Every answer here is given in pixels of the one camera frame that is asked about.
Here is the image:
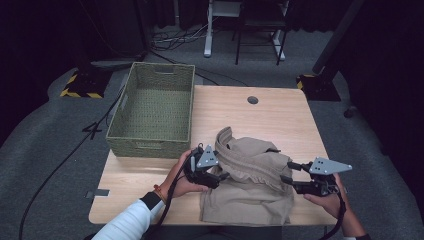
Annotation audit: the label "black yellow striped stand base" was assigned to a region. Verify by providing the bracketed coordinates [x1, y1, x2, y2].
[295, 73, 342, 102]
[59, 68, 113, 99]

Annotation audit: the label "long black floor cable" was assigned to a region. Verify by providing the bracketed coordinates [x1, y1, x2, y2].
[18, 49, 148, 240]

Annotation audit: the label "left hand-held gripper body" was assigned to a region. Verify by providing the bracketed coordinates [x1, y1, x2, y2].
[184, 143, 221, 189]

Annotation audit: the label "green woven basket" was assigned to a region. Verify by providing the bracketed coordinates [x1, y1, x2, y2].
[105, 61, 196, 159]

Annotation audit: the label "beige pants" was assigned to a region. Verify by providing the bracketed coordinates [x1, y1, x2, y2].
[199, 126, 296, 227]

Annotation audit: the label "left hand-held gripper cable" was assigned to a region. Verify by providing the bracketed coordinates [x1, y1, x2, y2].
[146, 143, 205, 240]

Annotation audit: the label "white desk frame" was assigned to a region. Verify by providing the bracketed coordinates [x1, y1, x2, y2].
[203, 0, 289, 62]

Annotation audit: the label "person's left hand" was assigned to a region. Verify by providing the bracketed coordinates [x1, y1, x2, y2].
[159, 149, 209, 201]

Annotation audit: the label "right hand-held gripper cable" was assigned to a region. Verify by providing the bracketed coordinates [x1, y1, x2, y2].
[316, 186, 348, 240]

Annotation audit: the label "black chair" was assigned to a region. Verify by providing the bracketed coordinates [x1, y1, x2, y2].
[234, 0, 291, 66]

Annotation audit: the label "grey tape piece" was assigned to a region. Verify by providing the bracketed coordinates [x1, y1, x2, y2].
[84, 188, 110, 200]

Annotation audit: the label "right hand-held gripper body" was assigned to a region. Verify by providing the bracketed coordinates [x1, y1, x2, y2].
[293, 156, 353, 198]

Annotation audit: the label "bundle of floor cables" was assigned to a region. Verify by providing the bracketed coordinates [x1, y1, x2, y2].
[149, 24, 214, 53]

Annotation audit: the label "slanted dark metal pole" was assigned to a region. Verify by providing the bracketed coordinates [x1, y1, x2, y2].
[311, 0, 366, 76]

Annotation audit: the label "hand-held gripper cable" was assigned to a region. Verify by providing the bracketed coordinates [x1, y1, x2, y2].
[146, 143, 205, 240]
[316, 186, 348, 240]

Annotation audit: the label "person's right hand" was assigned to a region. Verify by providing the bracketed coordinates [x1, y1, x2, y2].
[302, 173, 351, 219]

